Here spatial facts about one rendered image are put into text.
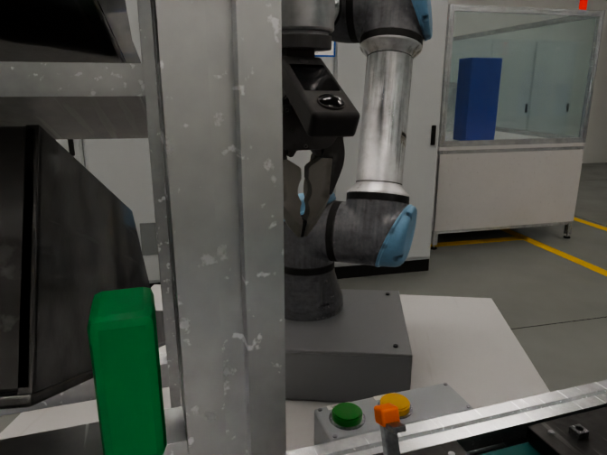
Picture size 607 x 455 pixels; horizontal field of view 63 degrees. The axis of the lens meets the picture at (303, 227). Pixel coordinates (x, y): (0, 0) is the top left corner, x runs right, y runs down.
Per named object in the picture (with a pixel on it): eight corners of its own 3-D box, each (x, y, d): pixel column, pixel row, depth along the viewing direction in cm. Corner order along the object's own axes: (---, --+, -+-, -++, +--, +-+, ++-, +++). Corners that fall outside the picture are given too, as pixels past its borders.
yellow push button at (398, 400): (374, 407, 69) (375, 394, 69) (400, 402, 71) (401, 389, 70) (387, 425, 66) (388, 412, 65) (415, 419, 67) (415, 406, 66)
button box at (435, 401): (312, 445, 70) (313, 406, 68) (443, 415, 76) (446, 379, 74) (331, 481, 63) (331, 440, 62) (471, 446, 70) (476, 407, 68)
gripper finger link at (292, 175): (289, 226, 61) (289, 149, 58) (304, 239, 55) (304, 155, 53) (265, 227, 60) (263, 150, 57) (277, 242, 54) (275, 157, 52)
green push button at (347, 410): (327, 417, 67) (327, 404, 67) (354, 412, 69) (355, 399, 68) (338, 436, 64) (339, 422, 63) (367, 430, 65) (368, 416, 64)
